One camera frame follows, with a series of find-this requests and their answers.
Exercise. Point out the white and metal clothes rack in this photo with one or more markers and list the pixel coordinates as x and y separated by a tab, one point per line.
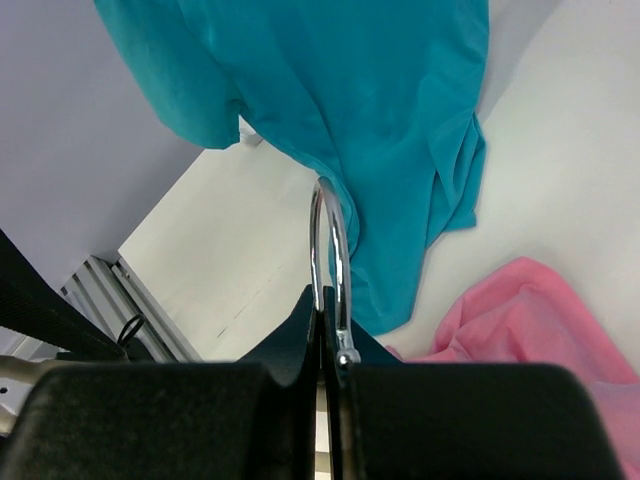
248	135

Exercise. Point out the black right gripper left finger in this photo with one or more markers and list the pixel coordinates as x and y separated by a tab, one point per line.
249	419

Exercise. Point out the teal t shirt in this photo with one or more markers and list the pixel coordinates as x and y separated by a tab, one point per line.
379	97

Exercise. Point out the pink t shirt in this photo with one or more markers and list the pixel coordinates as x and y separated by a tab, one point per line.
525	312

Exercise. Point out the aluminium mounting rail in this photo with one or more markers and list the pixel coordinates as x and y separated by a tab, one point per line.
113	297

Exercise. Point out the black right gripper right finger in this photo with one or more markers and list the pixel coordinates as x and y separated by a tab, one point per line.
395	420

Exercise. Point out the cream hanger with metal hook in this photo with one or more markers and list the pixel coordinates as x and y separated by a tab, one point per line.
330	250

